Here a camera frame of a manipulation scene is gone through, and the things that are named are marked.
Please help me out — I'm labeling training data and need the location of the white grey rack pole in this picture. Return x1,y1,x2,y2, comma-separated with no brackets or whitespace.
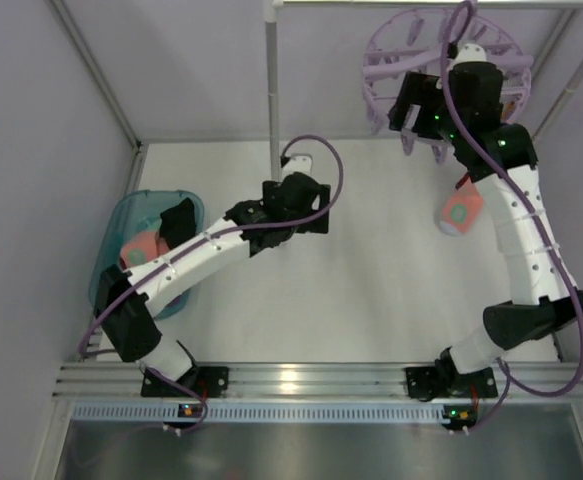
263,1,283,181

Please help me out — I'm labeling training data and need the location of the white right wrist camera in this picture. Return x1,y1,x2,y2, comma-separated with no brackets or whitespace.
447,43,488,70

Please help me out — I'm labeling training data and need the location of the grey slotted cable duct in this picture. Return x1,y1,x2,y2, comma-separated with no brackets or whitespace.
73,402,473,424

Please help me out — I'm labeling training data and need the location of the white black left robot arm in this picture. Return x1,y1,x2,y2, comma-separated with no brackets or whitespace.
95,172,342,396

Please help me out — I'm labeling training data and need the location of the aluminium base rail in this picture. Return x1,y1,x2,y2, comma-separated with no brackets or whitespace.
53,363,583,400

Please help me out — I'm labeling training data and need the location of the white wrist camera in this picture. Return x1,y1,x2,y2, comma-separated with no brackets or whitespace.
447,43,488,70
281,153,313,178

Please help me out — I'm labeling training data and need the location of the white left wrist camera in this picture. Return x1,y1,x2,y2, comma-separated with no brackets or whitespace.
281,153,313,178

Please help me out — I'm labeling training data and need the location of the teal transparent plastic bin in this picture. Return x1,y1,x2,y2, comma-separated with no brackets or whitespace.
88,190,205,303

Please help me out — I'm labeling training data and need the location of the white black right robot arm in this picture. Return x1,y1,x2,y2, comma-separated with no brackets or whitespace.
389,61,583,401

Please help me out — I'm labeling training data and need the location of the pink patterned sock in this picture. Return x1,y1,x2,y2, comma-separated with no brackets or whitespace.
439,180,484,236
119,230,170,269

